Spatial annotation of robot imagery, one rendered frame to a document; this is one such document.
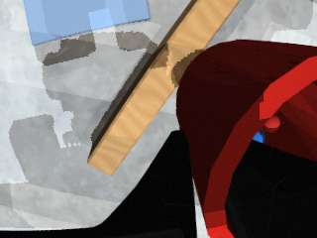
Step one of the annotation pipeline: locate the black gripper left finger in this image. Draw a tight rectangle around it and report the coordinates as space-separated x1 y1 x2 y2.
0 130 197 238

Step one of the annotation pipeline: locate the dark blue marble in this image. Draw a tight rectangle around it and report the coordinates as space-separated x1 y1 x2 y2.
253 130 265 144

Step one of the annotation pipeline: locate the tan wooden flat bar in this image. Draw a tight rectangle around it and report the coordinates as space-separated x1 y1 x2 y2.
87 0 241 176

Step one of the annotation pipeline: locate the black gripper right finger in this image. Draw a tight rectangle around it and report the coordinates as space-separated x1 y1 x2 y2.
225 139 317 238

